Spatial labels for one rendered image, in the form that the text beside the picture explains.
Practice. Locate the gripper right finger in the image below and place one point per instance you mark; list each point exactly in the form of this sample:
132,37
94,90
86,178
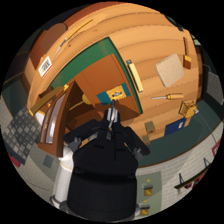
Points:
134,140

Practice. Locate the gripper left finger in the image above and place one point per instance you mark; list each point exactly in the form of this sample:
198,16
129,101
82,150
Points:
84,128

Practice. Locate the dark case key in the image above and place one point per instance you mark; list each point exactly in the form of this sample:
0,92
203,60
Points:
113,103

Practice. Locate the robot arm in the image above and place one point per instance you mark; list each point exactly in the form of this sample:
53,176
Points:
63,178

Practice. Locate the glazed wooden trunk door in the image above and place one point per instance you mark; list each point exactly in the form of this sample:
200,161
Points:
59,126

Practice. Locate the brass door lock plate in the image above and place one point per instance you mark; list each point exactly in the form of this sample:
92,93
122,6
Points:
68,105

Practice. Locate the white clock dial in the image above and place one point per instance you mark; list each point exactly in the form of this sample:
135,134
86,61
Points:
39,119

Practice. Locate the brass bezel hinge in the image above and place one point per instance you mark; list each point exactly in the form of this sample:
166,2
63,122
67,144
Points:
66,87

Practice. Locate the brass clock bezel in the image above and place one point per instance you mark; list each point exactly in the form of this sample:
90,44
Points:
45,100

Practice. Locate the brown wooden clock case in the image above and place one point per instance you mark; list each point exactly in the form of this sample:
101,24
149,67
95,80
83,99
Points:
101,73

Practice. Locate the brass clock movement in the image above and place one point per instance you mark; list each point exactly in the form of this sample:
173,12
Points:
187,108

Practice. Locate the olive green box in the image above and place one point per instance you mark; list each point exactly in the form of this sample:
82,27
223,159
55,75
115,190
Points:
149,127
146,139

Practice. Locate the brass pendulum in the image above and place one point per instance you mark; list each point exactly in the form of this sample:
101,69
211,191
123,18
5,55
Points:
86,99

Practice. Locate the blue book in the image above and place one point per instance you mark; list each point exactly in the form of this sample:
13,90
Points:
175,126

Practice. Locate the grey small drawer cabinet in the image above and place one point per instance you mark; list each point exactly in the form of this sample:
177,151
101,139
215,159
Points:
19,133

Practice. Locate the green bench mat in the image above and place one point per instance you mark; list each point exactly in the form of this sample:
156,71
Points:
82,59

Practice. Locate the white label red stripe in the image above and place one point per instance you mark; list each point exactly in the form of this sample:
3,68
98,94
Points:
45,66

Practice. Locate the beige cork pad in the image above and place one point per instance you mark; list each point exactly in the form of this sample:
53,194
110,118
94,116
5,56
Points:
169,70

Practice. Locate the grey metal file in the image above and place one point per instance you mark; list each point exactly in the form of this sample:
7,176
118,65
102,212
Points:
60,47

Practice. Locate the brown round wooden disc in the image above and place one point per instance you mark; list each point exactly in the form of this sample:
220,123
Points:
53,37

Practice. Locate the grey wall plate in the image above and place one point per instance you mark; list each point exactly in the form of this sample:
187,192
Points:
48,161

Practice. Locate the dark wall shelf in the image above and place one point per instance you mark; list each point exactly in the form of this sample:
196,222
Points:
192,180

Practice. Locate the red wall box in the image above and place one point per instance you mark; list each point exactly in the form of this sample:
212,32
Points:
14,161

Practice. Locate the red picture frame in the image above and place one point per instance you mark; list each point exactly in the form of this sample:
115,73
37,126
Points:
216,148

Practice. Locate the grey wall grille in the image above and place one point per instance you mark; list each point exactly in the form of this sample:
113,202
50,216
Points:
214,84

